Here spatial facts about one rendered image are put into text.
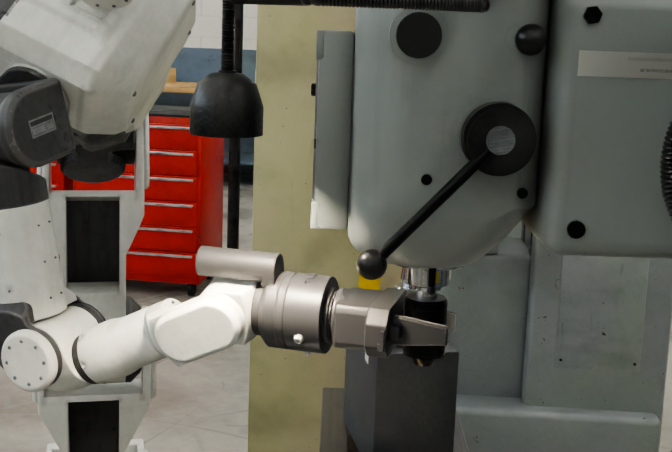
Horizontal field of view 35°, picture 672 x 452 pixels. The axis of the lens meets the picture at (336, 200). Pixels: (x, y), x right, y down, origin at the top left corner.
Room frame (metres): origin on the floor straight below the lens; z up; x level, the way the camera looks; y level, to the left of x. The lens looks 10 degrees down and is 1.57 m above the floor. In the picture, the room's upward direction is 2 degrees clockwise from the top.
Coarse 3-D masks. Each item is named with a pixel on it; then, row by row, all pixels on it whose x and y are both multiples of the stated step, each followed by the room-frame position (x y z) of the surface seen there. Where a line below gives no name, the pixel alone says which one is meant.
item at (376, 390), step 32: (352, 352) 1.56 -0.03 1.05; (448, 352) 1.42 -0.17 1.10; (352, 384) 1.55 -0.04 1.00; (384, 384) 1.40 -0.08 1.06; (416, 384) 1.41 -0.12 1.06; (448, 384) 1.42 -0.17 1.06; (352, 416) 1.54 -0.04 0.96; (384, 416) 1.40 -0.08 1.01; (416, 416) 1.41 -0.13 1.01; (448, 416) 1.42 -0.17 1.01; (384, 448) 1.40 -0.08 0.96; (416, 448) 1.41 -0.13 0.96; (448, 448) 1.42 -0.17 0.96
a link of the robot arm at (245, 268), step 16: (208, 256) 1.16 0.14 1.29; (224, 256) 1.16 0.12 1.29; (240, 256) 1.15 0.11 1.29; (256, 256) 1.15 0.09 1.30; (272, 256) 1.15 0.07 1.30; (208, 272) 1.16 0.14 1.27; (224, 272) 1.15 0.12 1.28; (240, 272) 1.15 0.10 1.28; (256, 272) 1.14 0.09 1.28; (272, 272) 1.14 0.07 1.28; (288, 272) 1.16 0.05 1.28; (208, 288) 1.16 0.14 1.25; (224, 288) 1.15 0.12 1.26; (240, 288) 1.15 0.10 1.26; (256, 288) 1.15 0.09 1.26; (272, 288) 1.14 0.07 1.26; (240, 304) 1.14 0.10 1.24; (256, 304) 1.14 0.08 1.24; (272, 304) 1.12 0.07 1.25; (256, 320) 1.14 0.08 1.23; (272, 320) 1.12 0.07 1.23; (272, 336) 1.13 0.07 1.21
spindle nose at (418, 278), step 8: (408, 272) 1.11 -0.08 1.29; (416, 272) 1.10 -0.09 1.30; (424, 272) 1.10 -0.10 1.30; (440, 272) 1.10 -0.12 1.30; (448, 272) 1.11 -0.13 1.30; (408, 280) 1.11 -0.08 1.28; (416, 280) 1.10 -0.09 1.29; (424, 280) 1.10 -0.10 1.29; (440, 280) 1.10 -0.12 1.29; (448, 280) 1.11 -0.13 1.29
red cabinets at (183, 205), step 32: (160, 128) 5.59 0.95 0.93; (160, 160) 5.59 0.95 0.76; (192, 160) 5.57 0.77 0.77; (160, 192) 5.59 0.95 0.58; (192, 192) 5.57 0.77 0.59; (160, 224) 5.60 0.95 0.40; (192, 224) 5.57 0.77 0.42; (128, 256) 5.62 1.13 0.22; (160, 256) 5.59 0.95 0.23; (192, 256) 5.57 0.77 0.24; (192, 288) 5.60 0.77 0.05
